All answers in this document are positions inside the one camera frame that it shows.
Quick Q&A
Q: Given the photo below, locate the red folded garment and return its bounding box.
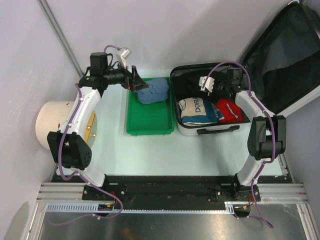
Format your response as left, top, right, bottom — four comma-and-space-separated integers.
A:
215, 98, 243, 123

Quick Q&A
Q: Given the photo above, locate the aluminium frame post left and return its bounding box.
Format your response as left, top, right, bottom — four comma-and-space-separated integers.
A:
37, 0, 83, 77

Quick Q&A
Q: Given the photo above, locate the grey slotted cable duct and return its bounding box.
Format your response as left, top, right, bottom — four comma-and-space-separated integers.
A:
45, 202, 252, 214

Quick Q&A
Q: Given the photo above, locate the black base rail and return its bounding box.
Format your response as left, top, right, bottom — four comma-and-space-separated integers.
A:
51, 174, 292, 212

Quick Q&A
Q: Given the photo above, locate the blue cloth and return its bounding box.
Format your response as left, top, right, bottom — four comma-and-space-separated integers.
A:
136, 77, 169, 105

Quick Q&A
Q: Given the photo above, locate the cream and teal towel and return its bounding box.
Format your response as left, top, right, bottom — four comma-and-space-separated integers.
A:
178, 97, 225, 126

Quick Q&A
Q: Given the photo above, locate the space astronaut print suitcase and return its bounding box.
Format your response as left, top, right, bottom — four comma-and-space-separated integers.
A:
169, 0, 320, 137

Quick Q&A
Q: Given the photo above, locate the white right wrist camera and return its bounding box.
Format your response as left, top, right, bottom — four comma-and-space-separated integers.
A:
198, 76, 216, 96

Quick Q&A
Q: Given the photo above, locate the black garment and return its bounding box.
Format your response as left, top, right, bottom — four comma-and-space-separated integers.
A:
172, 70, 227, 103

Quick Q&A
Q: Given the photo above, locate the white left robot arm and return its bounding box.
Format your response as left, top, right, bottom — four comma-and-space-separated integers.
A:
47, 47, 149, 200

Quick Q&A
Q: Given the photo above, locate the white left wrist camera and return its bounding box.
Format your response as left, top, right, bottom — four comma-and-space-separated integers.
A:
116, 47, 132, 68

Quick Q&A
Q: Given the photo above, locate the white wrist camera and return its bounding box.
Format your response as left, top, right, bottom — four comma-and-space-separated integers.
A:
116, 47, 132, 68
198, 76, 216, 96

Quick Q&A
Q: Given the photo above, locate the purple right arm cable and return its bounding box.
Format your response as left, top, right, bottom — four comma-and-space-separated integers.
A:
202, 61, 277, 230

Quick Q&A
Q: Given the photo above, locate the green plastic bin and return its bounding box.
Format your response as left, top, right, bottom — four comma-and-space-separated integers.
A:
126, 77, 175, 136

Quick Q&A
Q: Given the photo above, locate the beige cylindrical drum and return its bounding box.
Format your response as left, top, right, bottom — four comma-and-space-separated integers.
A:
35, 101, 98, 150

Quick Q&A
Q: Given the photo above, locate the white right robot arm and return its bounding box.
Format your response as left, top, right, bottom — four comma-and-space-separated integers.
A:
214, 88, 287, 202

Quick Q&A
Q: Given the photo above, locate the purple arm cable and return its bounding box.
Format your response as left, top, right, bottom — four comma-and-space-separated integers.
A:
202, 61, 277, 230
46, 44, 125, 226

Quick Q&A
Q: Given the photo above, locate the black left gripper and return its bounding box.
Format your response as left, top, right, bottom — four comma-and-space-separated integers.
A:
103, 60, 149, 92

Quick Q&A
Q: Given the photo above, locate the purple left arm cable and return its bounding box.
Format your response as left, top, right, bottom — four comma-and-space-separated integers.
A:
46, 44, 125, 226

